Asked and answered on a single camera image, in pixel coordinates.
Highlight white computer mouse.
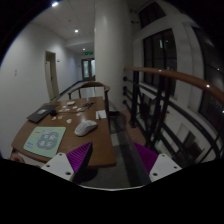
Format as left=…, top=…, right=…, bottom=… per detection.
left=74, top=120, right=98, bottom=137

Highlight small black round object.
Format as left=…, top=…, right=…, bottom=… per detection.
left=50, top=110, right=57, bottom=116

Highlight black eyeglasses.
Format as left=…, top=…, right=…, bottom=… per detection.
left=83, top=103, right=95, bottom=109

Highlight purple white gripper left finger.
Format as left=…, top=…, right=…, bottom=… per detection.
left=42, top=142, right=93, bottom=181

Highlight glass double door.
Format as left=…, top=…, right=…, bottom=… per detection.
left=82, top=58, right=95, bottom=80

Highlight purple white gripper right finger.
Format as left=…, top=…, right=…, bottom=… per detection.
left=135, top=143, right=181, bottom=182

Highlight white door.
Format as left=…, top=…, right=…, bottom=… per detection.
left=45, top=61, right=54, bottom=100

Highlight light green mouse pad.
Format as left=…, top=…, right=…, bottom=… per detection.
left=23, top=127, right=66, bottom=158

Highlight wooden handrail with black railing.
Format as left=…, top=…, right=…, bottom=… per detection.
left=123, top=67, right=224, bottom=166

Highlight wooden chair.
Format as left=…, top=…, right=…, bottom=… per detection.
left=68, top=81, right=110, bottom=114

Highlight white paper notepad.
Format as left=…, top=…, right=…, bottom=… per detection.
left=96, top=110, right=107, bottom=119

